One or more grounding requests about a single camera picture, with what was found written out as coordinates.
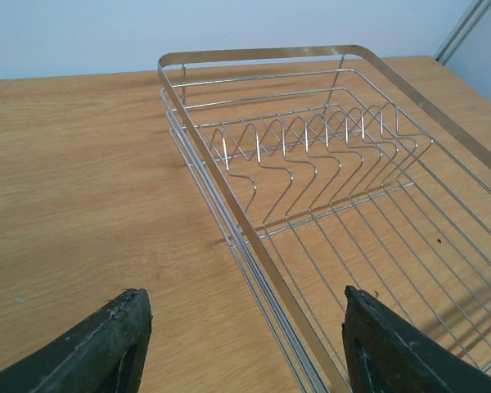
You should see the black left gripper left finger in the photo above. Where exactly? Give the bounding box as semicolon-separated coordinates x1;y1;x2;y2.
0;289;152;392

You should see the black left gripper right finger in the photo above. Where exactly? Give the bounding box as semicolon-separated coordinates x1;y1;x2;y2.
342;286;491;392

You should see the steel wire dish rack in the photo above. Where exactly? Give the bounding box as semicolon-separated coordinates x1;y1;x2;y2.
157;45;491;392

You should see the aluminium frame post right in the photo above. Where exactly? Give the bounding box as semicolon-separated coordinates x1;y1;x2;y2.
434;0;491;65

